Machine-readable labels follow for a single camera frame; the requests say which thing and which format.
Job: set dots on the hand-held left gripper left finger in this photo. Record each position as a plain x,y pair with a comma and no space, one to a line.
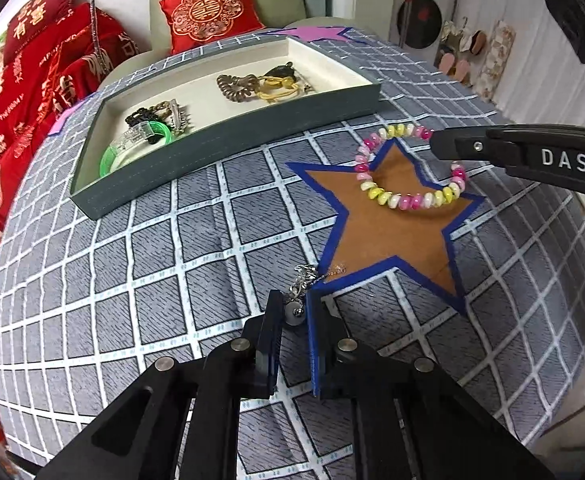
272,330

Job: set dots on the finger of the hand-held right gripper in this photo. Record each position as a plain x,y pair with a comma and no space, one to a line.
462,147

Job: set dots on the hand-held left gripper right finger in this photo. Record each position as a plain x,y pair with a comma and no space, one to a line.
315,330

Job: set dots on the beige hair clip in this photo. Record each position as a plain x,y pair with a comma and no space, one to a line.
302,87

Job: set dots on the grey-green jewelry tray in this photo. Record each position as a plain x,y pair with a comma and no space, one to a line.
222,135

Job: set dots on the silver rhinestone hair clip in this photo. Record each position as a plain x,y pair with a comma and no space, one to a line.
177,117

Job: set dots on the green bangle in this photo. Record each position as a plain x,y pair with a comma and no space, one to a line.
106,157

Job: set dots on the patterned pack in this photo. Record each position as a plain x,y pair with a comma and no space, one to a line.
494,60

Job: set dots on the slippers on rack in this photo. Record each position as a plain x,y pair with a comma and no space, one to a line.
460,52

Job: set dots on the brown star mat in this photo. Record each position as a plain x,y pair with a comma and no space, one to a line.
392,240

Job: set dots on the white washing machine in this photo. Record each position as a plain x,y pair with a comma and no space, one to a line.
422,10

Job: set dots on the grey checked tablecloth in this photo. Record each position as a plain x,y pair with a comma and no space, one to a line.
122,270

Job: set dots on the pink star mat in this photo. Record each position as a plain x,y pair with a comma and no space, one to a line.
317,34
65,120

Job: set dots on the black hair claw clip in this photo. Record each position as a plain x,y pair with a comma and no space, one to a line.
280,71

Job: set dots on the red embroidered cushion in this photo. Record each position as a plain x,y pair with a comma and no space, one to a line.
207,15

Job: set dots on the red printed blanket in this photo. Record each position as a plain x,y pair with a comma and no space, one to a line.
32,85

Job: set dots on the metal lamp pole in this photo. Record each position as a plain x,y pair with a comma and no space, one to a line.
94,20

